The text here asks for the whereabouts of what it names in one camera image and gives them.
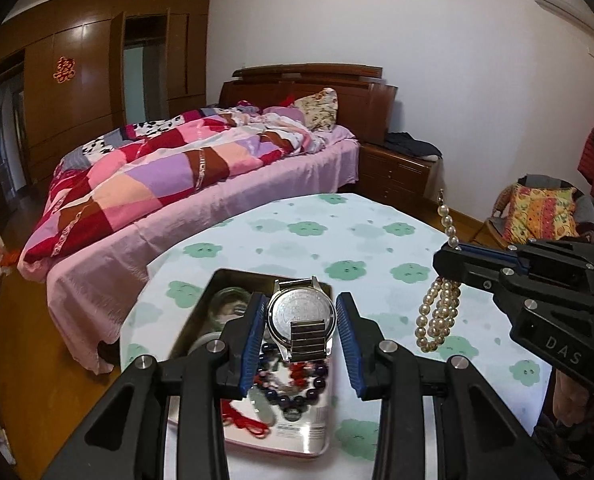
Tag wooden nightstand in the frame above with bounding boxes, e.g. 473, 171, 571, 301
355, 144, 437, 210

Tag paper card in tin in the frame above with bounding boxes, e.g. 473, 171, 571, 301
221, 399, 331, 457

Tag green jade segment bracelet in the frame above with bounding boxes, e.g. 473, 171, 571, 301
211, 286, 254, 331

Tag dark purple bead bracelet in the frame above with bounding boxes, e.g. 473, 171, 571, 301
253, 341, 329, 422

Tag wicker chair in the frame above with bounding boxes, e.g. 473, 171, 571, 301
469, 174, 594, 248

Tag silver metal wristwatch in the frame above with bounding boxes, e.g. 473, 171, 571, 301
265, 276, 337, 363

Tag yellow patterned cushion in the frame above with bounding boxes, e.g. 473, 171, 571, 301
503, 184, 578, 245

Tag wall air conditioner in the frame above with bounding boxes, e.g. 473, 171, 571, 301
534, 0, 594, 35

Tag cloud print tablecloth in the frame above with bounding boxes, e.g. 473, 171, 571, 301
120, 194, 551, 479

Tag dark clothes on nightstand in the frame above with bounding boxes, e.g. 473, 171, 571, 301
385, 132, 442, 162

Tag wooden headboard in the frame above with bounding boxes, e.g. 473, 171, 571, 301
218, 63, 398, 146

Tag white pearl necklace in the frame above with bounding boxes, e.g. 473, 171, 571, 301
415, 188, 463, 354

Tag red double happiness decoration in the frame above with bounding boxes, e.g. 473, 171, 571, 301
52, 56, 76, 84

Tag bed with pink sheet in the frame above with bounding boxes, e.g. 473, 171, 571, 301
42, 108, 359, 374

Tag wooden wardrobe wall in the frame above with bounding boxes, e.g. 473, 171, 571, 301
0, 0, 209, 207

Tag pale jade bangle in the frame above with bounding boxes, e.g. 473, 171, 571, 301
187, 332, 221, 354

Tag pink metal tin box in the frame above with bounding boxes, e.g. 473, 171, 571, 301
165, 268, 334, 458

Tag floral pillow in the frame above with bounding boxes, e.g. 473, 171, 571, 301
293, 88, 338, 131

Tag patchwork quilt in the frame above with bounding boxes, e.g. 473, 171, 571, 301
17, 106, 329, 282

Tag person's right hand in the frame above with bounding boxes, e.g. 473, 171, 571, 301
553, 370, 589, 427

